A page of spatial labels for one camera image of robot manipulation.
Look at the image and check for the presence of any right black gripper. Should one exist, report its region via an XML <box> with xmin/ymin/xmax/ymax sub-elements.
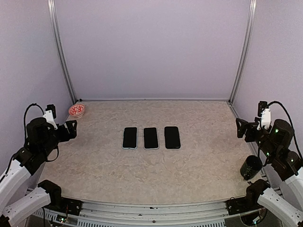
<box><xmin>237</xmin><ymin>117</ymin><xmax>277</xmax><ymax>160</ymax></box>

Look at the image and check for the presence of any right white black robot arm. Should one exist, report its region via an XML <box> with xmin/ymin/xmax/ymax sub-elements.
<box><xmin>226</xmin><ymin>118</ymin><xmax>303</xmax><ymax>227</ymax></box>

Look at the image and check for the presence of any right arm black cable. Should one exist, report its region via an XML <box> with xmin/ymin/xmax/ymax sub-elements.
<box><xmin>257</xmin><ymin>101</ymin><xmax>303</xmax><ymax>166</ymax></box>

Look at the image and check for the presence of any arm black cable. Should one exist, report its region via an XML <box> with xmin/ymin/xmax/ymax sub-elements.
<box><xmin>23</xmin><ymin>103</ymin><xmax>60</xmax><ymax>164</ymax></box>
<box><xmin>257</xmin><ymin>101</ymin><xmax>303</xmax><ymax>166</ymax></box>

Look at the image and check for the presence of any black cup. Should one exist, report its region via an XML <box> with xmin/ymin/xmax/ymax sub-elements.
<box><xmin>240</xmin><ymin>155</ymin><xmax>262</xmax><ymax>181</ymax></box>

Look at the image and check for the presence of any light blue phone case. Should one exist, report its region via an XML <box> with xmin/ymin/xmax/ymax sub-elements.
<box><xmin>121</xmin><ymin>127</ymin><xmax>138</xmax><ymax>150</ymax></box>

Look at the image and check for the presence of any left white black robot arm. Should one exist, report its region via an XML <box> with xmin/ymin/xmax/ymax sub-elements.
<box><xmin>0</xmin><ymin>117</ymin><xmax>77</xmax><ymax>227</ymax></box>

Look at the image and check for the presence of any red white patterned bowl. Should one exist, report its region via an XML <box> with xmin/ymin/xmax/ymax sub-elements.
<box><xmin>68</xmin><ymin>104</ymin><xmax>86</xmax><ymax>118</ymax></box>

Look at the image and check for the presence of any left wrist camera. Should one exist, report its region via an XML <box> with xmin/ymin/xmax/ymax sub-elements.
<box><xmin>43</xmin><ymin>104</ymin><xmax>58</xmax><ymax>130</ymax></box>

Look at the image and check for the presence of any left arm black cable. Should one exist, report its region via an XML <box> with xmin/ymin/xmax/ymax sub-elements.
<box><xmin>23</xmin><ymin>103</ymin><xmax>60</xmax><ymax>164</ymax></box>

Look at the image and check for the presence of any left aluminium frame post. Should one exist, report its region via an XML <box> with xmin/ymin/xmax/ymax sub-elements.
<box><xmin>47</xmin><ymin>0</ymin><xmax>77</xmax><ymax>104</ymax></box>

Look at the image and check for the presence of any right aluminium frame post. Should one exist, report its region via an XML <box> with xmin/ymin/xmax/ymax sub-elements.
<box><xmin>229</xmin><ymin>0</ymin><xmax>257</xmax><ymax>105</ymax></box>

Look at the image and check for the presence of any front aluminium rail base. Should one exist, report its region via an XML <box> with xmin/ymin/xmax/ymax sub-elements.
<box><xmin>16</xmin><ymin>186</ymin><xmax>292</xmax><ymax>227</ymax></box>

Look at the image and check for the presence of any black phone case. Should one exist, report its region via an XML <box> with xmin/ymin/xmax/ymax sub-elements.
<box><xmin>164</xmin><ymin>126</ymin><xmax>181</xmax><ymax>150</ymax></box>

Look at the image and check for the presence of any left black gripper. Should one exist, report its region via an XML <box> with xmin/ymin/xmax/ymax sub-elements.
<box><xmin>40</xmin><ymin>120</ymin><xmax>77</xmax><ymax>157</ymax></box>

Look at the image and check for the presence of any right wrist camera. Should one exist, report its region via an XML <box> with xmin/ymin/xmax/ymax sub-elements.
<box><xmin>257</xmin><ymin>101</ymin><xmax>271</xmax><ymax>131</ymax></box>

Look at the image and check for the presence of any aluminium frame post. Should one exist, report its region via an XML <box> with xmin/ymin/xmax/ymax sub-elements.
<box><xmin>47</xmin><ymin>0</ymin><xmax>77</xmax><ymax>104</ymax></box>
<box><xmin>229</xmin><ymin>0</ymin><xmax>257</xmax><ymax>105</ymax></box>

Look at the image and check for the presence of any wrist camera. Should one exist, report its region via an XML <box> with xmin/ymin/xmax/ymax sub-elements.
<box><xmin>43</xmin><ymin>104</ymin><xmax>58</xmax><ymax>130</ymax></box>
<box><xmin>257</xmin><ymin>101</ymin><xmax>271</xmax><ymax>131</ymax></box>

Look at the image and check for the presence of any lilac phone case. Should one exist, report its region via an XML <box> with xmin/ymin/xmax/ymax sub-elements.
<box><xmin>143</xmin><ymin>127</ymin><xmax>160</xmax><ymax>150</ymax></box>

